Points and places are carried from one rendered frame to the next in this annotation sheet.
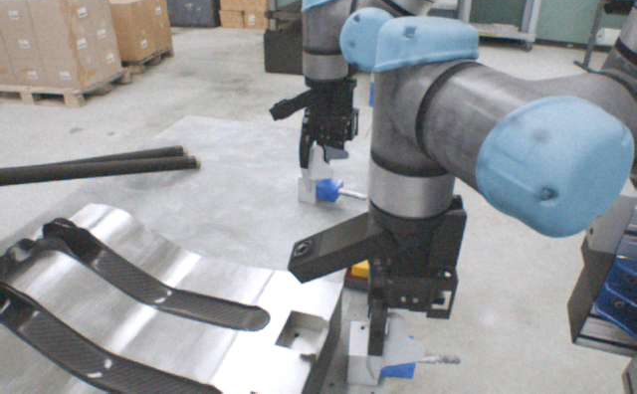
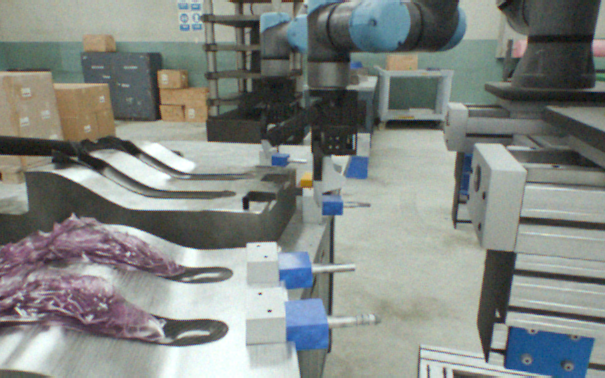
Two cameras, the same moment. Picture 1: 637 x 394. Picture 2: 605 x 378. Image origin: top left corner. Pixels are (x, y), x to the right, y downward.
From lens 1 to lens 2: 46 cm
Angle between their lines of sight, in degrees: 14
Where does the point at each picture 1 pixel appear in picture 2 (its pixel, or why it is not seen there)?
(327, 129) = (278, 112)
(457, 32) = not seen: outside the picture
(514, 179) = (361, 22)
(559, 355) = not seen: hidden behind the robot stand
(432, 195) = (338, 73)
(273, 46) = (215, 130)
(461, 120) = (342, 14)
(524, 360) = (455, 344)
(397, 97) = (317, 21)
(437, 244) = (344, 109)
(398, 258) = (325, 122)
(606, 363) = not seen: hidden behind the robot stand
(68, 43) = (9, 120)
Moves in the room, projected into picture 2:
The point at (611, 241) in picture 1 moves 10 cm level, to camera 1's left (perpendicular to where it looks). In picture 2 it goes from (459, 142) to (413, 143)
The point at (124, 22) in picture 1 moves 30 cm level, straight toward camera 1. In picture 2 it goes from (68, 107) to (70, 110)
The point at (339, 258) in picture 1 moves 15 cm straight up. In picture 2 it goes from (294, 124) to (294, 33)
